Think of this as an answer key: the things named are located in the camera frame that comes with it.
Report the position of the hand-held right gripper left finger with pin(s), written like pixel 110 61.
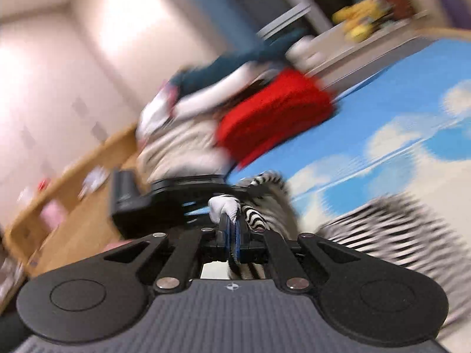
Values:
pixel 226 239

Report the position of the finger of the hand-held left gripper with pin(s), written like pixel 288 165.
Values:
pixel 206 204

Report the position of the folded white quilt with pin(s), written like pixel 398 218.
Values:
pixel 176 147

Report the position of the purple box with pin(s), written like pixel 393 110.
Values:
pixel 454 7

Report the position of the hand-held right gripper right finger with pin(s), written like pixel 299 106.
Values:
pixel 238 242

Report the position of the beige bed frame ledge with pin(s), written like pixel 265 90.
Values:
pixel 368 55

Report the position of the red knitted cloth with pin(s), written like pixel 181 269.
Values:
pixel 276 114

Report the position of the teal cloth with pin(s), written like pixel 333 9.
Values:
pixel 220 66

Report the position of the wooden shelf unit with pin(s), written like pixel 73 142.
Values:
pixel 55 209

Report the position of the black white striped hooded top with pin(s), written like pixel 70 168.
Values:
pixel 268 206

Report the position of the blue white patterned blanket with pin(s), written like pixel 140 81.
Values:
pixel 404 92

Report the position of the yellow plush toy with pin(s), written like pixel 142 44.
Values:
pixel 357 11
pixel 358 32

